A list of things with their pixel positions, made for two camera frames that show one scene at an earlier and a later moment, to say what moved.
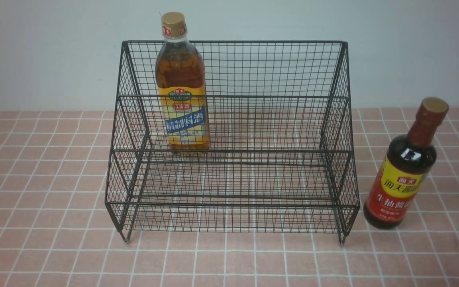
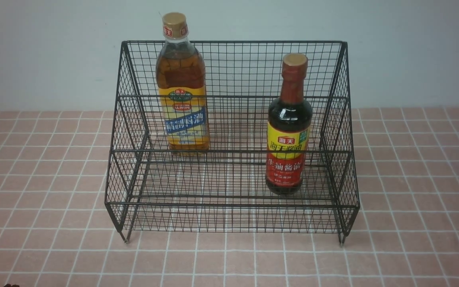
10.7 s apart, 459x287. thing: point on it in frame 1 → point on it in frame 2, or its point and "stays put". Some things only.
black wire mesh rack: x=234 y=136 stays put
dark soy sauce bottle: x=405 y=169 → x=289 y=129
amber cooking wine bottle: x=180 y=78 stays put
